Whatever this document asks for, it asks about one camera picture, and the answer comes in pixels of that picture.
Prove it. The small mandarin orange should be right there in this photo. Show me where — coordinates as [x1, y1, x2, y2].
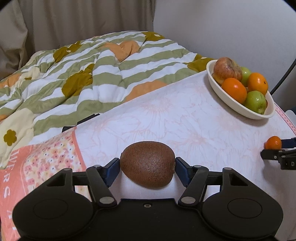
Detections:
[264, 136, 282, 150]

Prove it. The green striped flower blanket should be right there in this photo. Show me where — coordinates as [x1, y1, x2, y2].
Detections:
[0, 31, 213, 169]

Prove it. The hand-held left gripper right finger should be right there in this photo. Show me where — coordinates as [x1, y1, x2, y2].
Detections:
[175, 157, 252, 207]

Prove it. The small green apple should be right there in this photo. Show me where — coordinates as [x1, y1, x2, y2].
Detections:
[240, 67, 252, 87]

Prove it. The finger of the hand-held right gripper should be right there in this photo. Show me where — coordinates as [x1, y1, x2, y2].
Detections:
[260, 149, 281, 160]
[281, 137, 296, 149]

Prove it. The red yellow apple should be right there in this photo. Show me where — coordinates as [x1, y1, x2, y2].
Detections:
[213, 57, 243, 85]

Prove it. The black cable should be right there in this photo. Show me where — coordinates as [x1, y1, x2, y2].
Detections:
[269, 58, 296, 93]

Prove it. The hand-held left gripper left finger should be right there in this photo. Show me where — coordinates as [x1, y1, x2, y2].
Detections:
[43, 158, 120, 208]

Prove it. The large orange with stem dot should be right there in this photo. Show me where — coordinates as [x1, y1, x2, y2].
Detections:
[247, 72, 269, 96]

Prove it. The cream oval bowl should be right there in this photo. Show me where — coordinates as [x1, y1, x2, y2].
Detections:
[206, 59, 275, 120]

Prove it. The brown kiwi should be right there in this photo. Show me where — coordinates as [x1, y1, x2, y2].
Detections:
[120, 141, 176, 188]

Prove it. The large green apple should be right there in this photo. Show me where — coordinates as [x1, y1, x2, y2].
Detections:
[244, 90, 267, 115]

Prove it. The beige curtain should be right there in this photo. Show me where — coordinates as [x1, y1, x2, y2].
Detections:
[0, 0, 155, 81]

